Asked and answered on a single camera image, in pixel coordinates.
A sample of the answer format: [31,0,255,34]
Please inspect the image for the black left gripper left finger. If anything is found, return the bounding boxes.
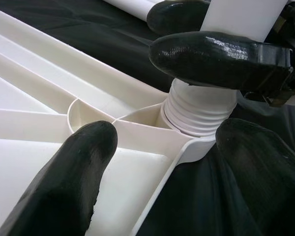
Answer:
[0,119,118,236]

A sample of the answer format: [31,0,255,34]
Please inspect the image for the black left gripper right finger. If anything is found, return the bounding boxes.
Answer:
[215,118,295,236]

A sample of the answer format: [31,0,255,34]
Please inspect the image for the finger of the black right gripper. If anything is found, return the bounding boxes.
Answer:
[148,31,293,90]
[147,0,211,35]

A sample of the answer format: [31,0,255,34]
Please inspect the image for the white plastic table leg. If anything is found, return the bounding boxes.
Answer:
[102,0,163,22]
[162,0,290,137]

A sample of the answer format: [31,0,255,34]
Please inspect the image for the white plastic table top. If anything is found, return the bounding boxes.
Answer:
[0,4,218,236]

